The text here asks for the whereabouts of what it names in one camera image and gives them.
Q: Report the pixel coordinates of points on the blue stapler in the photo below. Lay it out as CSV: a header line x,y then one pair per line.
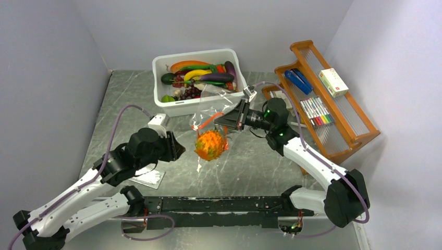
x,y
299,80

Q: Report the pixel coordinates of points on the small white box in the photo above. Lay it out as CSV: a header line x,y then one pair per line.
x,y
280,94

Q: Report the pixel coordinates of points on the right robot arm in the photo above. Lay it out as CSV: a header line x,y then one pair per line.
x,y
344,198

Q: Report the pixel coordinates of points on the white red box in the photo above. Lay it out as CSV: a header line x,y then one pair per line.
x,y
333,82

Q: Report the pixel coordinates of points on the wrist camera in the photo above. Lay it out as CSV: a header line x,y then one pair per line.
x,y
249,93
159,124

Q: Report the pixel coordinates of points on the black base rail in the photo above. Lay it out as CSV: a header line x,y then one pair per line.
x,y
221,211

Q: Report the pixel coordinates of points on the white plastic bin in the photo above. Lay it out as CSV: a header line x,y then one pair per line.
x,y
161,65

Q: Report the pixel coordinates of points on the coloured marker set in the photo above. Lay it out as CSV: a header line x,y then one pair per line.
x,y
316,111

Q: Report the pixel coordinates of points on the clear zip top bag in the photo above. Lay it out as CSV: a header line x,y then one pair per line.
x,y
211,106

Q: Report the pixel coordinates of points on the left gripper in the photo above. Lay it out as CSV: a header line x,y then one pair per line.
x,y
174,149

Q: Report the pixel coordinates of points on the toy orange papaya slice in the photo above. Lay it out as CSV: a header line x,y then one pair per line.
x,y
177,66

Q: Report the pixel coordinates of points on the white marker pen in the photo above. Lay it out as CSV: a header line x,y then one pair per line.
x,y
298,124

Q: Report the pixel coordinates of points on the toy purple eggplant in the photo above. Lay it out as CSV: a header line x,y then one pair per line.
x,y
219,77

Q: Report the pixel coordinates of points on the toy dark grapes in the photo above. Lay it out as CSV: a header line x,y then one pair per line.
x,y
188,90

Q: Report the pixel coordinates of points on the flat clear packet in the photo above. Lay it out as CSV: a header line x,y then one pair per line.
x,y
149,177

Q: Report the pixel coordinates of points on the toy pineapple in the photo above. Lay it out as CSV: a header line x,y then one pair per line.
x,y
210,145

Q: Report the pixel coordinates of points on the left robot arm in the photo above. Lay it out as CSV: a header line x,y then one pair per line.
x,y
67,215

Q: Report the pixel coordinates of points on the toy grey fish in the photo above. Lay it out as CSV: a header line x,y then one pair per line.
x,y
205,87

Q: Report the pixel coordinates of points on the toy green lime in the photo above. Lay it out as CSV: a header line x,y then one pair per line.
x,y
167,99

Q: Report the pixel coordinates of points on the toy green avocado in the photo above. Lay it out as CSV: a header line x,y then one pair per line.
x,y
168,78

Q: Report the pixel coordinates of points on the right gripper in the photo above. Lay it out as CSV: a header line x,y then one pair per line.
x,y
235,117

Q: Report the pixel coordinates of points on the wooden shelf rack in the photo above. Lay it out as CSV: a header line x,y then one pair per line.
x,y
350,130

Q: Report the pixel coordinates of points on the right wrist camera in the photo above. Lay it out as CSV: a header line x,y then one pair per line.
x,y
249,93

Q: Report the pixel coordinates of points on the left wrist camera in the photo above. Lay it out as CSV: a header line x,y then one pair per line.
x,y
159,124

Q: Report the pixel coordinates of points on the toy yellow banana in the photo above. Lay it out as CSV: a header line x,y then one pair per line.
x,y
195,76

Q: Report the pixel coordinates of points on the toy green chili pepper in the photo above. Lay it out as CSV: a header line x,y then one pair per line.
x,y
212,68

